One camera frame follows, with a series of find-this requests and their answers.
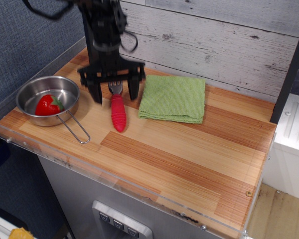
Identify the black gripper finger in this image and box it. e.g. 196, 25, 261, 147
88, 82, 103, 104
128, 74, 141, 100

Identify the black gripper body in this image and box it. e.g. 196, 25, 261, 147
78, 49, 145, 86

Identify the red-handled metal fork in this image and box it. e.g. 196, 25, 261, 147
108, 81, 127, 132

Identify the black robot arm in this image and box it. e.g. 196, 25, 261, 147
72, 0, 145, 103

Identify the folded green cloth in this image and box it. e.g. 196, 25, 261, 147
138, 75, 205, 124

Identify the red toy strawberry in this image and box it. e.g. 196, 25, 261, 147
35, 94, 65, 116

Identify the small steel saucepan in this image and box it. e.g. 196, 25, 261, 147
15, 76, 91, 144

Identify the clear acrylic table guard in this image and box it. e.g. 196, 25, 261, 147
0, 37, 277, 239

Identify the silver dispenser button panel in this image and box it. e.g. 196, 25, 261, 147
92, 200, 153, 239

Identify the yellow and black object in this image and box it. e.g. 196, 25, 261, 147
0, 228, 34, 239

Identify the white cabinet with metal top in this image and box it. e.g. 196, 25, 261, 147
263, 94, 299, 198

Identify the black left frame post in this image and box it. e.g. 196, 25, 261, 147
82, 13, 99, 65

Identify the black frame post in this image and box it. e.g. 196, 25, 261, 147
82, 13, 99, 65
270, 41, 299, 124

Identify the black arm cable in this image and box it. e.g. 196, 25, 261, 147
22, 0, 139, 53

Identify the black right frame post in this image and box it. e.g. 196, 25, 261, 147
270, 41, 299, 124

